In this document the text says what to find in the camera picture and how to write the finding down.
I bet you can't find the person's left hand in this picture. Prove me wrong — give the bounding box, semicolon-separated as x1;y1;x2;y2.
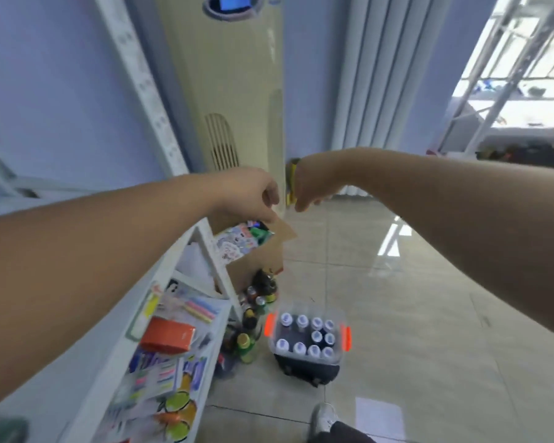
209;167;281;226

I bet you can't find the person's right hand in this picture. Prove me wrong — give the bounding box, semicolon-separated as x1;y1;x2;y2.
291;150;351;214

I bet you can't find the yellow packet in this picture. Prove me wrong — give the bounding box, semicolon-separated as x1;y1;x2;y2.
285;158;302;208

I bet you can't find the person's left forearm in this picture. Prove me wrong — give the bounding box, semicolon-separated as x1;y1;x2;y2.
0;173;222;416

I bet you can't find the person's right forearm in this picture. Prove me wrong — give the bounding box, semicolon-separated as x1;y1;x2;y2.
344;149;554;344

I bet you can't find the colourful sticker packet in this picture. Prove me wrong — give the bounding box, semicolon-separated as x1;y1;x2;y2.
212;220;276;266

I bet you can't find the brown cardboard box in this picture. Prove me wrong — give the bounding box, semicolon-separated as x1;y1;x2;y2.
208;214;299;297

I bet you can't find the cluster of drink bottles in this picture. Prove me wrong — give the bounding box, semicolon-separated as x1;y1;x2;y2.
219;269;279;366

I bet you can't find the beige standing air conditioner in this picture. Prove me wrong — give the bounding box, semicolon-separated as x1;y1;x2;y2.
152;0;288;218

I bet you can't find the pack of pastel pens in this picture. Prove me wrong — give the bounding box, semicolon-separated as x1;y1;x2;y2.
165;290;224;324

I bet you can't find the group of white-capped bottles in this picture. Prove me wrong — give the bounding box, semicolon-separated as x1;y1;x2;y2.
275;312;337;360

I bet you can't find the white curtain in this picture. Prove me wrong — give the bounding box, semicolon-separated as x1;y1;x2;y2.
330;0;449;199

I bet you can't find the clear bin with orange latches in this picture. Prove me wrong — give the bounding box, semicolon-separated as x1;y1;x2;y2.
263;301;353;389

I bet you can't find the white shelf unit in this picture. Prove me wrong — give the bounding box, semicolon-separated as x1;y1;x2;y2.
55;0;246;443

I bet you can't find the orange box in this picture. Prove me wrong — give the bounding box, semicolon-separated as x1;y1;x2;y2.
139;317;197;356

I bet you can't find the pack of highlighter markers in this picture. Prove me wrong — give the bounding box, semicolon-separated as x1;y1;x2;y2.
119;349;186;404

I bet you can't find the person's grey shoe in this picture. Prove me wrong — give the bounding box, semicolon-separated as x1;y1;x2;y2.
310;403;339;441

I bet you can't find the yellow and orange toy pack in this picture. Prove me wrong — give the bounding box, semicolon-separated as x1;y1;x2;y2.
153;373;199;442

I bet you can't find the person's dark trouser leg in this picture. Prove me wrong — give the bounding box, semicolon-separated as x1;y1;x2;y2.
307;421;375;443

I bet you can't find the dark green object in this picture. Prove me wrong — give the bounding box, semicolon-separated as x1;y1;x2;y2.
0;417;29;443

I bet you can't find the white metal window frame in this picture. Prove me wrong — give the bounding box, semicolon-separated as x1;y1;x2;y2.
436;0;554;158

